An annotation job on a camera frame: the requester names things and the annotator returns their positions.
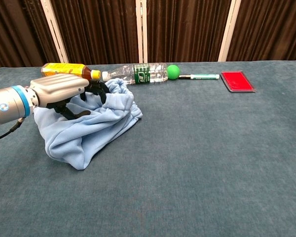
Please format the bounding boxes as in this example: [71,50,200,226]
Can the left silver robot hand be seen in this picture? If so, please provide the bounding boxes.
[29,73,111,121]

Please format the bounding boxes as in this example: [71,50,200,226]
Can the light blue fleece shorts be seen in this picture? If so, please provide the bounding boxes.
[34,78,143,170]

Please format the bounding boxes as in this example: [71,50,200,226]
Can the tea bottle with yellow label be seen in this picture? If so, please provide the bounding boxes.
[40,63,101,81]

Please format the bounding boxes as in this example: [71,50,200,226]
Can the dark pleated curtain panel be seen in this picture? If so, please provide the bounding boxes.
[50,0,140,65]
[0,0,65,71]
[147,0,234,64]
[226,0,296,62]

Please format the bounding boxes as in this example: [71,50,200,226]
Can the clear water bottle green label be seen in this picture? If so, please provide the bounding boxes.
[101,63,169,85]

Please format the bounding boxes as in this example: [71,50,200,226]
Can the green ball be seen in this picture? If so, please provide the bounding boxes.
[167,64,181,80]

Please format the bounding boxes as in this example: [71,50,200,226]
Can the white marker pen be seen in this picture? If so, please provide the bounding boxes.
[179,73,220,80]

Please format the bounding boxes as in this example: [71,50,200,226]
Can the teal velvet table cloth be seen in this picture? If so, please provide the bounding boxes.
[0,60,296,237]

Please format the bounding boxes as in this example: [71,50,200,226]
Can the red ink pad case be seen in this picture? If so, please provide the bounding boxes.
[220,71,257,93]

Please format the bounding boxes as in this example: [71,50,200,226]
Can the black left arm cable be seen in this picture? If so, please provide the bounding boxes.
[0,118,25,143]

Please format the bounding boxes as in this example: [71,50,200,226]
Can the white partition frame post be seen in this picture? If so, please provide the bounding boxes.
[40,0,69,64]
[135,0,148,64]
[217,0,242,62]

